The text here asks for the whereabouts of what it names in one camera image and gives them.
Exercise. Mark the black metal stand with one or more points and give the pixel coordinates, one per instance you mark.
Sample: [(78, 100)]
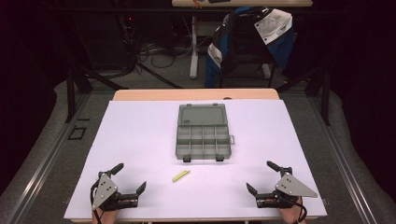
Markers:
[(70, 93)]

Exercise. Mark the small yellow-green stick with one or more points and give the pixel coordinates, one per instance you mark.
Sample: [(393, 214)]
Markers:
[(181, 176)]

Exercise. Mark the white desk leg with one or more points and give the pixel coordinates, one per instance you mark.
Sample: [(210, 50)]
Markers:
[(194, 49)]

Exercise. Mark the aluminium floor rail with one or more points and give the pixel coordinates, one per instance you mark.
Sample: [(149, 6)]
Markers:
[(342, 161), (46, 161)]

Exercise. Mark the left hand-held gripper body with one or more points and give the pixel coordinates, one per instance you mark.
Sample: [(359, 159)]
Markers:
[(105, 189)]

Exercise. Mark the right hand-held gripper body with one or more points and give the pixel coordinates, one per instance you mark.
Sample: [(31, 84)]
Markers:
[(291, 188)]

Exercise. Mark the white board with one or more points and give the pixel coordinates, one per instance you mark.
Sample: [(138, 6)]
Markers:
[(140, 140)]

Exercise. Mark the blue white black jacket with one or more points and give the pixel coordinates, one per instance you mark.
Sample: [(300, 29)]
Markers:
[(277, 28)]

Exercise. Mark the light wooden desk top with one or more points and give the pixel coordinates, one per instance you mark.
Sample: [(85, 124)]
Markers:
[(249, 2)]

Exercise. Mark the person's left hand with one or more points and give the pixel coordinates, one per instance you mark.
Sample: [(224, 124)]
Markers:
[(105, 217)]

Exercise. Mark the person's right hand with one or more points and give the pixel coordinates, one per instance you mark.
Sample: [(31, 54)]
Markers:
[(291, 215)]

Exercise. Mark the grey clear compartment box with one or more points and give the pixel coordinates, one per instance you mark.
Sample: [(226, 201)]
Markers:
[(202, 137)]

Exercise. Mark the black chair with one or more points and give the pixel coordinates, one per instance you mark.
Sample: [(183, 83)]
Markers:
[(246, 43)]

